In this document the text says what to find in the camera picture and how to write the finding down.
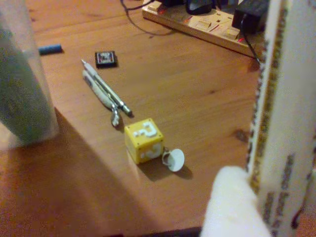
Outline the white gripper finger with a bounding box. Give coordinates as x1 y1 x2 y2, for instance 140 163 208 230
201 165 272 237

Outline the black and white marker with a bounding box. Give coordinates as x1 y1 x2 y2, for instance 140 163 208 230
246 0 316 237

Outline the small white round object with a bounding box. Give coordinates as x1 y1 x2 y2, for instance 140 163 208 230
161 147 185 173

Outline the slim silver pen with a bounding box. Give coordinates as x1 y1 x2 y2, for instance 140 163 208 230
80 59 133 117

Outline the white pen with clip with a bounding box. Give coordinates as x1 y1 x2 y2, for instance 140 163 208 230
82 70 121 127

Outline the beige power strip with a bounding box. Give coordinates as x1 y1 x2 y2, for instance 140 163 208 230
142 0 264 57

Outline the black power adapter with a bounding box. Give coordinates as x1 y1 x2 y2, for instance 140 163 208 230
232 0 270 35

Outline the small black square chip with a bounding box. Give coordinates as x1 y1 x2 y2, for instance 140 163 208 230
95 50 119 68

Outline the black plug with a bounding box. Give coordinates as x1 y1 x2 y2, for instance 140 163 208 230
185 0 215 15

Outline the small blue cylinder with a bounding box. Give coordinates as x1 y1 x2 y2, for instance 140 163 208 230
38 43 63 55

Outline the yellow question block keychain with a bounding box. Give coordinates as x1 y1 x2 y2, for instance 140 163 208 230
124 118 165 164

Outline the black adapter cable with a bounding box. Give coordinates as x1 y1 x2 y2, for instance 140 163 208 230
239 13 260 63

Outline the thin black table cable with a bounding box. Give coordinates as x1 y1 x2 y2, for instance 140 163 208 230
119 0 173 37

